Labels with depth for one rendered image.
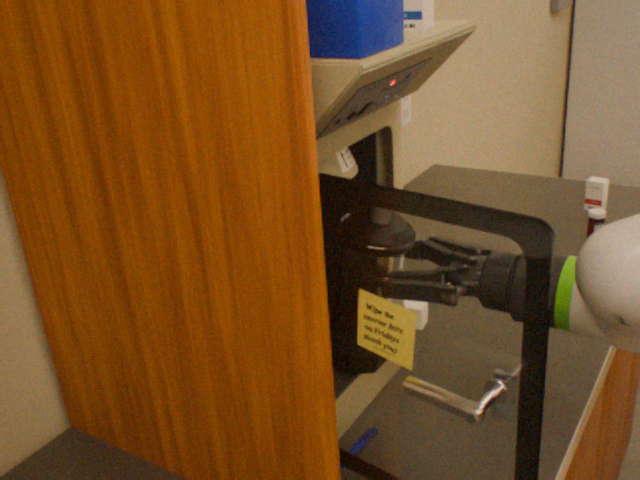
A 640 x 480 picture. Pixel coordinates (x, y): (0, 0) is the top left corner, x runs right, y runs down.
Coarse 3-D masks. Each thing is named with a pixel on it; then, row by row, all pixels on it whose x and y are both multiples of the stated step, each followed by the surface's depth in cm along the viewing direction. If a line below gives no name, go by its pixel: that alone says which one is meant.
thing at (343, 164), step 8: (344, 152) 95; (328, 160) 92; (336, 160) 93; (344, 160) 95; (352, 160) 97; (320, 168) 92; (328, 168) 92; (336, 168) 93; (344, 168) 94; (352, 168) 96; (344, 176) 94; (352, 176) 95
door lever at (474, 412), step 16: (416, 384) 69; (432, 384) 69; (496, 384) 68; (432, 400) 68; (448, 400) 67; (464, 400) 66; (480, 400) 67; (496, 400) 68; (464, 416) 66; (480, 416) 65
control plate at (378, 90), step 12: (408, 72) 83; (372, 84) 74; (384, 84) 79; (396, 84) 84; (408, 84) 89; (360, 96) 75; (372, 96) 80; (384, 96) 85; (348, 108) 76; (360, 108) 80; (372, 108) 86; (336, 120) 76; (348, 120) 82; (324, 132) 77
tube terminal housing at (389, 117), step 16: (384, 112) 98; (400, 112) 102; (352, 128) 91; (368, 128) 94; (384, 128) 104; (400, 128) 103; (320, 144) 85; (336, 144) 88; (384, 144) 105; (400, 144) 104; (320, 160) 85; (384, 160) 106; (400, 160) 105; (384, 176) 107; (400, 176) 106
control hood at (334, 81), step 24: (456, 24) 88; (408, 48) 75; (432, 48) 82; (456, 48) 93; (312, 72) 70; (336, 72) 69; (360, 72) 67; (384, 72) 74; (432, 72) 96; (336, 96) 70
